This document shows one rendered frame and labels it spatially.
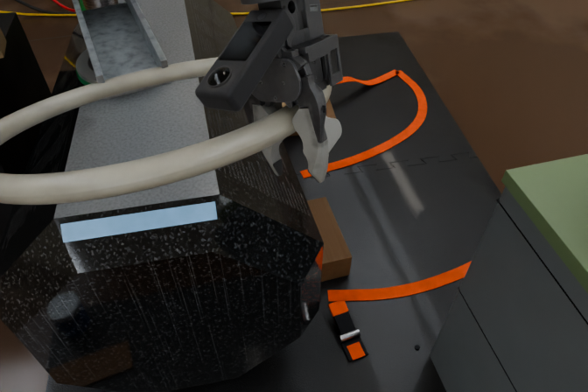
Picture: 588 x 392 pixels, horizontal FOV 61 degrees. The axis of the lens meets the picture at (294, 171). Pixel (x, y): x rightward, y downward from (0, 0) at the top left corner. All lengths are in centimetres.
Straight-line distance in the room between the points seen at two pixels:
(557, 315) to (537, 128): 174
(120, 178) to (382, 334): 143
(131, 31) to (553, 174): 92
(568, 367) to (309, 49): 85
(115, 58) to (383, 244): 132
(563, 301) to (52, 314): 106
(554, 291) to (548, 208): 16
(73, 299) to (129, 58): 53
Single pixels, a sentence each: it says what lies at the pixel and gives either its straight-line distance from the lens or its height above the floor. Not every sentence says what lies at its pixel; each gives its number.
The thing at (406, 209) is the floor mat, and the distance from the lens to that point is 214.
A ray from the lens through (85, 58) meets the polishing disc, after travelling 145.
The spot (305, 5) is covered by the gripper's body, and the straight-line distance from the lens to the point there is 54.
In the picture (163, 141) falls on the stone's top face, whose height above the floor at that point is 83.
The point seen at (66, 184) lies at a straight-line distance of 50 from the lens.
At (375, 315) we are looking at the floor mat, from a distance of 183.
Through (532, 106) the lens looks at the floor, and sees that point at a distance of 290.
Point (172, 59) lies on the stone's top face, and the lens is 149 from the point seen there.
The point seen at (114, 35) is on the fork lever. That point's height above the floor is 108.
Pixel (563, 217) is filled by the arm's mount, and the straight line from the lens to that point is 107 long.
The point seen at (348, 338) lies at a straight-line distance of 175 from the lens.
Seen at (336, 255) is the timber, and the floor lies 14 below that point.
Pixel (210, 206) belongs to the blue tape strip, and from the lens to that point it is 106.
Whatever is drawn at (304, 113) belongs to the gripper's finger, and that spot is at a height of 129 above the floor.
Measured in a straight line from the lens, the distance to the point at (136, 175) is 48.
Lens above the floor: 161
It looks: 46 degrees down
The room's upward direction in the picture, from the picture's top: straight up
